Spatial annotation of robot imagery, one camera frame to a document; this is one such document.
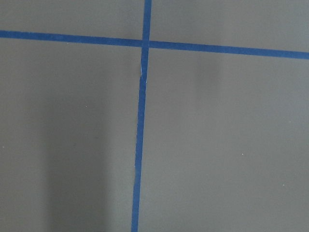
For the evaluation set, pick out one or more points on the brown paper table cover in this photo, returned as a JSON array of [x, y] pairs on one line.
[[154, 115]]

